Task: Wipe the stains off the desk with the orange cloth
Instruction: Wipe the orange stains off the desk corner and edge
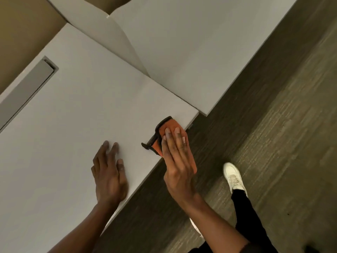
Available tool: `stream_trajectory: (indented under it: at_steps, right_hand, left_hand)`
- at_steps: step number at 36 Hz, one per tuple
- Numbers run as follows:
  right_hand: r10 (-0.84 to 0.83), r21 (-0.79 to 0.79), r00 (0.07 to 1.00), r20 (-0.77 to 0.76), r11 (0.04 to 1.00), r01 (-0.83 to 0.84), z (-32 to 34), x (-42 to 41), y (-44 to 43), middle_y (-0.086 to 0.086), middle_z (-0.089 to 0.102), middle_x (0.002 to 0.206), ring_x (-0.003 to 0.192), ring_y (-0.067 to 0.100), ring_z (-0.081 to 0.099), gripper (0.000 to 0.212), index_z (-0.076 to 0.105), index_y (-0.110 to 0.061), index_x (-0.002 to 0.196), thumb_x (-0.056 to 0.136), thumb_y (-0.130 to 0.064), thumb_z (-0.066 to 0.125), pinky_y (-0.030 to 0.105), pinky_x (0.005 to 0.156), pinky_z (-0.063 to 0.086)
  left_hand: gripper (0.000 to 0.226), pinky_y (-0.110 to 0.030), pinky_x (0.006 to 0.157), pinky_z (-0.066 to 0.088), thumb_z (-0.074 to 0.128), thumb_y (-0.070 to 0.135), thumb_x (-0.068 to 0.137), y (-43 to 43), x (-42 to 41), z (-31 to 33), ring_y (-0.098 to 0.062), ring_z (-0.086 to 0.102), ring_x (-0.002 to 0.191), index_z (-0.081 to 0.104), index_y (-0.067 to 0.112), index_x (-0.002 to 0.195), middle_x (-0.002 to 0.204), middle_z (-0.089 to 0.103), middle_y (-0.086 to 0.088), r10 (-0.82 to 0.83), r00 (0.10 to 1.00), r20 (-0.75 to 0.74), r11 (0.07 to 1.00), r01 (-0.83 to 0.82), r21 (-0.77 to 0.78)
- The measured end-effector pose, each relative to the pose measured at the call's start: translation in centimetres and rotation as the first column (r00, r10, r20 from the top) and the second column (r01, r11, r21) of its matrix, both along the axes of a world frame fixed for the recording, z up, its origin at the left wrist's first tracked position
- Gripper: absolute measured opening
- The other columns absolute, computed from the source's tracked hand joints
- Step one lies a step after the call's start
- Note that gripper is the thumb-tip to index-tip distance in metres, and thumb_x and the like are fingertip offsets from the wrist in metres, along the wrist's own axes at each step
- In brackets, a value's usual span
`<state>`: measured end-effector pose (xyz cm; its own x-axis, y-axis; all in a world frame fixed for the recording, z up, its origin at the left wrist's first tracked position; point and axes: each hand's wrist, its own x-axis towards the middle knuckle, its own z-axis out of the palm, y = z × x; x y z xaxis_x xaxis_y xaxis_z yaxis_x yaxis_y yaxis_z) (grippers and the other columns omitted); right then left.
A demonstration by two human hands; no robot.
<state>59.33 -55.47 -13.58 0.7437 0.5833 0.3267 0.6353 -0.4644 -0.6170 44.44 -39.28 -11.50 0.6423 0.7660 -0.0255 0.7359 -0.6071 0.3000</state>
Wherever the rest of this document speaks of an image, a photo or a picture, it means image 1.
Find person's left hand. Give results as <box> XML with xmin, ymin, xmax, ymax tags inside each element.
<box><xmin>91</xmin><ymin>141</ymin><xmax>129</xmax><ymax>207</ymax></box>

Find person's right hand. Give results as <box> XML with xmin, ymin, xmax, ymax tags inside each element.
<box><xmin>161</xmin><ymin>127</ymin><xmax>197</xmax><ymax>206</ymax></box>

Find orange cloth with black edge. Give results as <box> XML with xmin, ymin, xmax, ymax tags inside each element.
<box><xmin>141</xmin><ymin>116</ymin><xmax>197</xmax><ymax>175</ymax></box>

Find person's left forearm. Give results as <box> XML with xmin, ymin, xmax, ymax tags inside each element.
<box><xmin>49</xmin><ymin>200</ymin><xmax>124</xmax><ymax>253</ymax></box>

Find person's right forearm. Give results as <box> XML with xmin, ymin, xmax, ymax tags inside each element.
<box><xmin>182</xmin><ymin>193</ymin><xmax>250</xmax><ymax>253</ymax></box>

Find white sneaker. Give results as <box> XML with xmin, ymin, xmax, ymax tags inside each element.
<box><xmin>190</xmin><ymin>218</ymin><xmax>205</xmax><ymax>239</ymax></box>
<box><xmin>223</xmin><ymin>162</ymin><xmax>248</xmax><ymax>197</ymax></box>

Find black trousers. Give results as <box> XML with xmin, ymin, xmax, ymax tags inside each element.
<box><xmin>188</xmin><ymin>190</ymin><xmax>278</xmax><ymax>253</ymax></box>

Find white desk divider panel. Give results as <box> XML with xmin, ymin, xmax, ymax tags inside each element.
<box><xmin>45</xmin><ymin>0</ymin><xmax>151</xmax><ymax>77</ymax></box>

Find grey desk cable cover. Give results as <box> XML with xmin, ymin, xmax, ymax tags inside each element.
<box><xmin>0</xmin><ymin>56</ymin><xmax>59</xmax><ymax>132</ymax></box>

